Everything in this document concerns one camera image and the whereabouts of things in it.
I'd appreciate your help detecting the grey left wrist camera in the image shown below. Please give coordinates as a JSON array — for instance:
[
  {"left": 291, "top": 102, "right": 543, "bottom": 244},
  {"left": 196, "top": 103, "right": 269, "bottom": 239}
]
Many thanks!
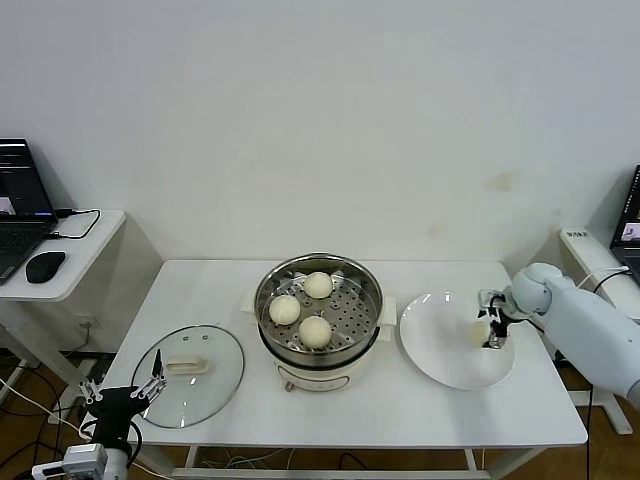
[{"left": 31, "top": 443, "right": 109, "bottom": 480}]

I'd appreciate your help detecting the black floor cable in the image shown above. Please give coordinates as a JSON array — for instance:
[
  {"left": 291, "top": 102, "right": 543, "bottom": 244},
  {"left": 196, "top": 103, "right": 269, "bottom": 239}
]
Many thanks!
[{"left": 0, "top": 360, "right": 69, "bottom": 480}]

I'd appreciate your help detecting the white table frame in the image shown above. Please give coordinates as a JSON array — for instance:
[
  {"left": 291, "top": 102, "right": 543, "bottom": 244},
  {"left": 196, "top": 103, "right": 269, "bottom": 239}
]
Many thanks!
[{"left": 169, "top": 442, "right": 494, "bottom": 480}]

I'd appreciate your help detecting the black laptop charger cable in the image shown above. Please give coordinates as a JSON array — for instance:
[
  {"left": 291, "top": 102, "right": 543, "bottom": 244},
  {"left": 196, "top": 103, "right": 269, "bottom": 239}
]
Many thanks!
[{"left": 47, "top": 207, "right": 101, "bottom": 241}]

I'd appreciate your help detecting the black laptop with pink windows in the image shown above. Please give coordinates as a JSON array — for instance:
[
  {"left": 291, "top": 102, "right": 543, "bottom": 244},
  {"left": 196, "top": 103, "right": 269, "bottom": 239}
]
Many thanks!
[{"left": 0, "top": 138, "right": 60, "bottom": 287}]

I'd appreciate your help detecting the black cable with adapter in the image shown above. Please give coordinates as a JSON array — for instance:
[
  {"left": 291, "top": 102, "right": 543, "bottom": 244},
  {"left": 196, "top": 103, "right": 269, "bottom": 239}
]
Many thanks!
[{"left": 552, "top": 272, "right": 632, "bottom": 480}]

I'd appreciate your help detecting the black computer mouse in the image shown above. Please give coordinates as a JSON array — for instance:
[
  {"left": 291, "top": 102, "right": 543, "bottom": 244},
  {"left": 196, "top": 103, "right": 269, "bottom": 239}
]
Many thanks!
[{"left": 24, "top": 250, "right": 67, "bottom": 284}]

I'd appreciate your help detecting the glass lid with cream handle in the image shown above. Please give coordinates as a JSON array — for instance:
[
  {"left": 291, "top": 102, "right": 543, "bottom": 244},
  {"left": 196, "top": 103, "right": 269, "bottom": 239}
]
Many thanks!
[{"left": 131, "top": 324, "right": 246, "bottom": 430}]

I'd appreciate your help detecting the white floor cable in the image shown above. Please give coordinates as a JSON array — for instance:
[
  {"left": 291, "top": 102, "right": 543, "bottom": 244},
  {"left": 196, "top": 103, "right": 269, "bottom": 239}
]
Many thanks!
[{"left": 0, "top": 377, "right": 166, "bottom": 476}]

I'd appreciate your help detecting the white steamed baozi bun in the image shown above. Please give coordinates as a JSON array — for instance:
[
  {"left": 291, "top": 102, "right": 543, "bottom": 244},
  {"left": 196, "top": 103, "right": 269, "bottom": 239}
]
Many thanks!
[
  {"left": 298, "top": 315, "right": 333, "bottom": 351},
  {"left": 303, "top": 271, "right": 333, "bottom": 300},
  {"left": 469, "top": 321, "right": 494, "bottom": 349},
  {"left": 268, "top": 294, "right": 302, "bottom": 326}
]

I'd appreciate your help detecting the stainless steel steamer basket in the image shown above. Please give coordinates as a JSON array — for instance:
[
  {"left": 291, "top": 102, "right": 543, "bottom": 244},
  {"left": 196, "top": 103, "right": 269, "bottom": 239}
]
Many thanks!
[{"left": 242, "top": 252, "right": 399, "bottom": 354}]

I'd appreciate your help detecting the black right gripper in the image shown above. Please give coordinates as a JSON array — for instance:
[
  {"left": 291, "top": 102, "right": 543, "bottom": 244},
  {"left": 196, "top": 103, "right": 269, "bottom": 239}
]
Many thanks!
[{"left": 474, "top": 292, "right": 519, "bottom": 350}]

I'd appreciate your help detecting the white side table with mouse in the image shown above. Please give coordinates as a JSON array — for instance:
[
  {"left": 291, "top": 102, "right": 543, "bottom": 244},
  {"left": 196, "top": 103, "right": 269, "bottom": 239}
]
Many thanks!
[{"left": 0, "top": 208, "right": 126, "bottom": 401}]

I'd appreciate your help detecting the cream electric cooker pot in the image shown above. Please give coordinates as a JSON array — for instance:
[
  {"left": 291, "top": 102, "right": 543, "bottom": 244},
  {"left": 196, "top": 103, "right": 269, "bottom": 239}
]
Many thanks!
[{"left": 257, "top": 319, "right": 399, "bottom": 394}]

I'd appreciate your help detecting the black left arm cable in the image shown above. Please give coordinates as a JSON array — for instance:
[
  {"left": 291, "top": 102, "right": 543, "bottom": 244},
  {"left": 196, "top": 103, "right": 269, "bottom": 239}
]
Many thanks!
[{"left": 79, "top": 418, "right": 145, "bottom": 469}]

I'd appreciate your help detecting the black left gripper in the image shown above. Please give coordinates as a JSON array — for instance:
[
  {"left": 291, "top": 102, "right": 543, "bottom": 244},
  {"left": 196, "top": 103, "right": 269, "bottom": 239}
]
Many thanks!
[{"left": 78, "top": 348, "right": 169, "bottom": 447}]

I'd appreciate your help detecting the white round plate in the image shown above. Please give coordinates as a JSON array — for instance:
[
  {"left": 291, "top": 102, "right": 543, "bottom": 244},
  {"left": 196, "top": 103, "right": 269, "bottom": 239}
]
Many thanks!
[{"left": 398, "top": 291, "right": 517, "bottom": 391}]

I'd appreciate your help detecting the black laptop with dark screen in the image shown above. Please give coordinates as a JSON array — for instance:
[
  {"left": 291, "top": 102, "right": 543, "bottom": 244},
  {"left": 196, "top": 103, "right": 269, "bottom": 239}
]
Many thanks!
[{"left": 609, "top": 164, "right": 640, "bottom": 279}]

